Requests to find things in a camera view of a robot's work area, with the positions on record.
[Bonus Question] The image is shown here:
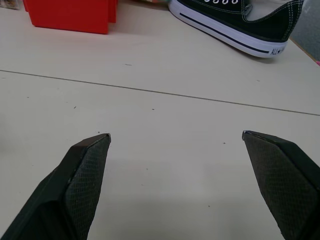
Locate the black canvas sneaker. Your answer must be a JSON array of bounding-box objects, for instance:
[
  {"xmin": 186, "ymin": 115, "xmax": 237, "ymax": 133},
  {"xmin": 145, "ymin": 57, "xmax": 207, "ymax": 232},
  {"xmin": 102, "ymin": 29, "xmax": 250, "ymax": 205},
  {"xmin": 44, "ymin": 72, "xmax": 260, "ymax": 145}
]
[{"xmin": 167, "ymin": 0, "xmax": 306, "ymax": 59}]

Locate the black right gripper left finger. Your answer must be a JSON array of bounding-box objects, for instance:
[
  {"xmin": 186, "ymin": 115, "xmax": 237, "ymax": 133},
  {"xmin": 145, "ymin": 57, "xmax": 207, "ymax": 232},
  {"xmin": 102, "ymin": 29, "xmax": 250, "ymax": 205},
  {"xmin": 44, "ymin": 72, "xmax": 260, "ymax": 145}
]
[{"xmin": 0, "ymin": 132, "xmax": 112, "ymax": 240}]

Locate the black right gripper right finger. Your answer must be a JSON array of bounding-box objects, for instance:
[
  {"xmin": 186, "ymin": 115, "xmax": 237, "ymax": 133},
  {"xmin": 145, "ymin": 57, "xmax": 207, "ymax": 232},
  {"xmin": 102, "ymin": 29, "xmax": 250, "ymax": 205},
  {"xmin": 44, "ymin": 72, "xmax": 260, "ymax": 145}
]
[{"xmin": 241, "ymin": 130, "xmax": 320, "ymax": 240}]

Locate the clear box of small items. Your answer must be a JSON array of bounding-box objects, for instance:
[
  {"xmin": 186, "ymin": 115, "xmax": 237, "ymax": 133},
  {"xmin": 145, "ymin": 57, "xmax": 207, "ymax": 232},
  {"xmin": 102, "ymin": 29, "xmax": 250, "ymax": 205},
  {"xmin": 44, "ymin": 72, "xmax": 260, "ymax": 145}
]
[{"xmin": 0, "ymin": 0, "xmax": 21, "ymax": 11}]

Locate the red plastic bin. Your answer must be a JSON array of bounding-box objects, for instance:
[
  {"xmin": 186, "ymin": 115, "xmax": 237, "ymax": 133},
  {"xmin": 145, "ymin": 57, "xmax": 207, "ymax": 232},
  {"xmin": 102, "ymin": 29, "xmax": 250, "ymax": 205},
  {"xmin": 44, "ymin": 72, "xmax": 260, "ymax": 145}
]
[{"xmin": 22, "ymin": 0, "xmax": 119, "ymax": 35}]

